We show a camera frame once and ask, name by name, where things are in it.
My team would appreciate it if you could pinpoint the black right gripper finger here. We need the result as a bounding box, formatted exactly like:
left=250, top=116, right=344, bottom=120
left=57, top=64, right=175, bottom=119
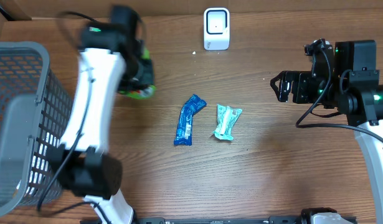
left=270, top=76, right=293, bottom=102
left=270, top=70, right=301, bottom=84

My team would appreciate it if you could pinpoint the green candy bag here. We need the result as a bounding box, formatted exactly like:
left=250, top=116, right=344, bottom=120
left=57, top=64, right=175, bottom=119
left=118, top=47, right=156, bottom=100

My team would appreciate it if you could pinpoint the teal white snack packet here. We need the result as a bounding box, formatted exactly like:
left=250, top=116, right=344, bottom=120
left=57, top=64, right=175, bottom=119
left=212, top=104, right=243, bottom=141

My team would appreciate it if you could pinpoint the blue snack bar wrapper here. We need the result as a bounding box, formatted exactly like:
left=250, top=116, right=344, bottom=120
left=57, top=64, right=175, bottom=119
left=174, top=94, right=207, bottom=146

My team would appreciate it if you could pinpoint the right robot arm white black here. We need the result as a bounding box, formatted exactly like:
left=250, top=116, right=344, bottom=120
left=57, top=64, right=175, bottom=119
left=270, top=39, right=383, bottom=223

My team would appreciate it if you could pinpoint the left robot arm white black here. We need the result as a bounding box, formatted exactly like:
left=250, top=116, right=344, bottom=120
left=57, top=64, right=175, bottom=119
left=46, top=5, right=156, bottom=224

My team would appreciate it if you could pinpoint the white barcode scanner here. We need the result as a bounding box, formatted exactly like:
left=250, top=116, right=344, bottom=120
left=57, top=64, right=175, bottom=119
left=203, top=7, right=230, bottom=51

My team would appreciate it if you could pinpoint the grey plastic mesh basket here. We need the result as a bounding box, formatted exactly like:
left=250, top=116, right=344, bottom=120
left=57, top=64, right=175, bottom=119
left=0, top=42, right=72, bottom=217

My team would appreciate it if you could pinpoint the black rail at table edge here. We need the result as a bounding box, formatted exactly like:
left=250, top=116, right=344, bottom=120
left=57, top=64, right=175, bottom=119
left=138, top=207, right=358, bottom=224

